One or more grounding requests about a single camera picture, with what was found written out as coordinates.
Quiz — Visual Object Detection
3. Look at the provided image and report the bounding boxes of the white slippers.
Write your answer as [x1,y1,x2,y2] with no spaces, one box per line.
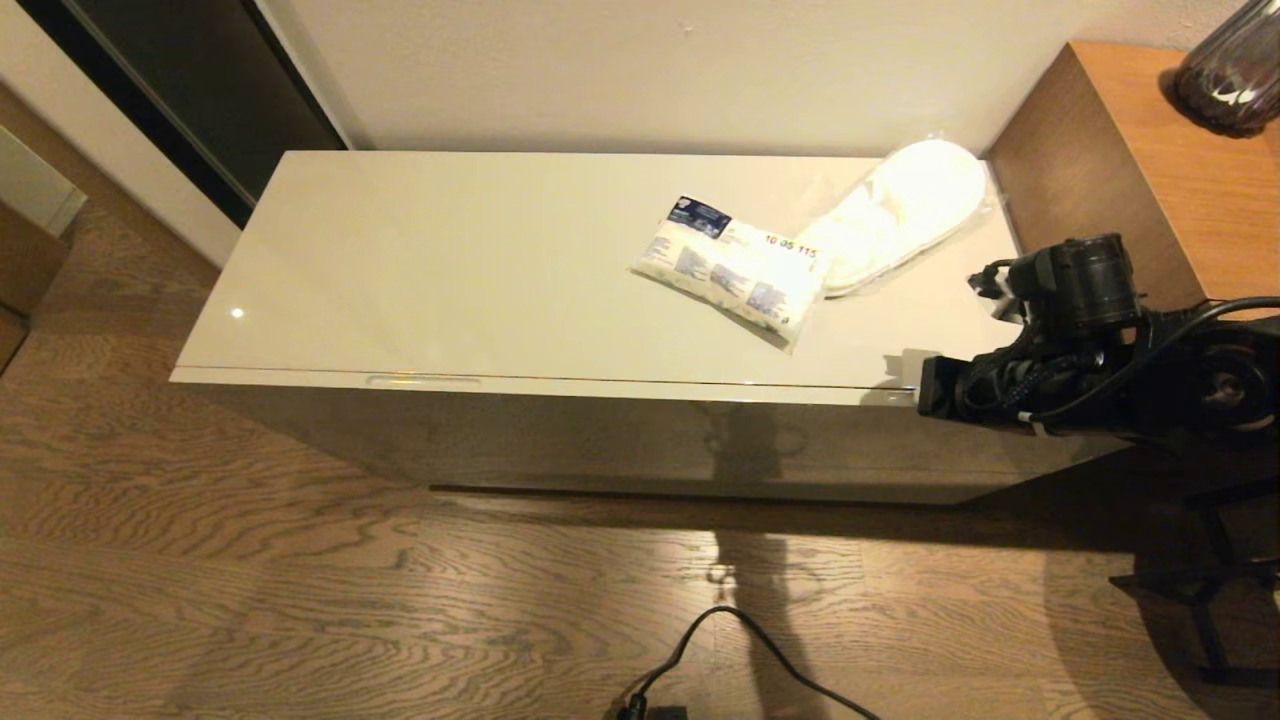
[795,135,993,300]

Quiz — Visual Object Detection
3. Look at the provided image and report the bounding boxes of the white blue printed tissue pack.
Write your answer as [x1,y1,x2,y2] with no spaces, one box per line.
[629,194,830,354]

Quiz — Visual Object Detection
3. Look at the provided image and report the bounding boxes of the glossy white drawer cabinet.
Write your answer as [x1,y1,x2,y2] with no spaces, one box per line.
[170,150,1133,506]

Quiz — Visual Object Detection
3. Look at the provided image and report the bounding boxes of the brown wooden side table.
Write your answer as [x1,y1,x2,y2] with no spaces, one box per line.
[985,40,1280,336]

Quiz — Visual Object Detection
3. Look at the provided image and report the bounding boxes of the black metal stand legs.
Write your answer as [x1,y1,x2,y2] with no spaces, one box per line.
[1108,478,1280,688]

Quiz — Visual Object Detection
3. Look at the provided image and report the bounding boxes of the dark ribbed glass vase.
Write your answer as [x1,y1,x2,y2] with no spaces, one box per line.
[1172,0,1280,139]

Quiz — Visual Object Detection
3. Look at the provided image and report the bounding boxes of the dark sliding door panel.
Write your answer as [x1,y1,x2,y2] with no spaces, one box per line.
[18,0,347,230]

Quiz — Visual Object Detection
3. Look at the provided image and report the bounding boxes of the brown wooden furniture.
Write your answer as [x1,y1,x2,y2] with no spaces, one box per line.
[0,200,69,373]

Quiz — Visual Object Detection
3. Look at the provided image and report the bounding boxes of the white flat panel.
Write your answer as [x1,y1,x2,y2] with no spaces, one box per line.
[0,125,88,238]

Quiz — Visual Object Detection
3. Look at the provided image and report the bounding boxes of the black power cable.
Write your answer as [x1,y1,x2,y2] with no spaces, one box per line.
[614,604,883,720]

